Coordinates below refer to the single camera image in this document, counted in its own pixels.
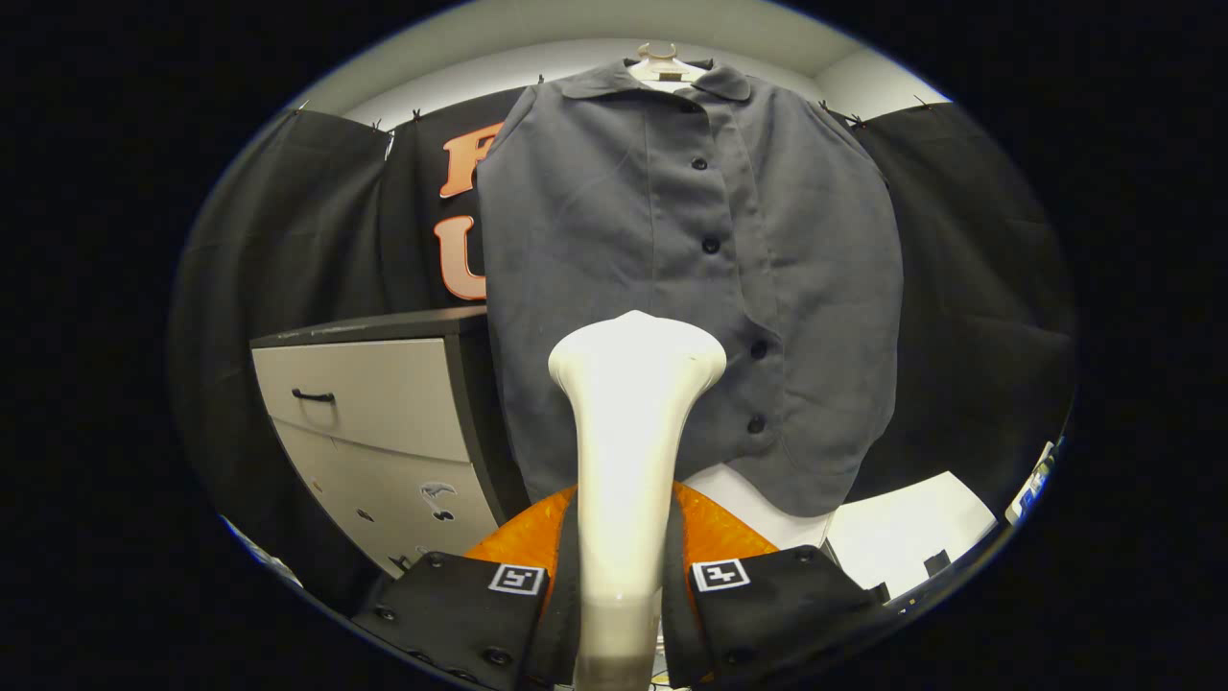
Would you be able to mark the white side table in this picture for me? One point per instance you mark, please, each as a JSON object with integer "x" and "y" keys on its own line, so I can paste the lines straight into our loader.
{"x": 1031, "y": 489}

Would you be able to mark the white mannequin torso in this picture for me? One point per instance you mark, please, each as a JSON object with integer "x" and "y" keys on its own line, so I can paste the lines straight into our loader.
{"x": 767, "y": 509}

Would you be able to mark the grey drawer cabinet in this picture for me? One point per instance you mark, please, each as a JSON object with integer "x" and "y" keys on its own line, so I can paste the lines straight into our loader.
{"x": 374, "y": 393}

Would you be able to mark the white low table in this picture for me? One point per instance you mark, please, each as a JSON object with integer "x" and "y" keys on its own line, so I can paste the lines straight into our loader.
{"x": 911, "y": 518}

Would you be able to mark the small black block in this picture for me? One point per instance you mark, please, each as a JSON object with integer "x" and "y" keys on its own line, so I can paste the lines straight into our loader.
{"x": 937, "y": 562}

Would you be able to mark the black backdrop cloth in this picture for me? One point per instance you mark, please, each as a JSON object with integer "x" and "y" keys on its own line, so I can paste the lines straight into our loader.
{"x": 959, "y": 288}

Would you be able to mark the white garment steamer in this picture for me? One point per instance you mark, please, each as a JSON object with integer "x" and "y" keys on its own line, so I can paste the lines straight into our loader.
{"x": 624, "y": 441}

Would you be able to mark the grey button shirt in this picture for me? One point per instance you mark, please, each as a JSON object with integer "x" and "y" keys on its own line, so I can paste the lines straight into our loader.
{"x": 614, "y": 221}

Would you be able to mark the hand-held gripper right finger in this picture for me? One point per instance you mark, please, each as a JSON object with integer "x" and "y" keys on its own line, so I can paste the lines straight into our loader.
{"x": 674, "y": 595}

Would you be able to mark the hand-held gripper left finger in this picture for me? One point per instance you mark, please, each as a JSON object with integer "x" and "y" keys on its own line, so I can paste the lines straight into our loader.
{"x": 566, "y": 595}

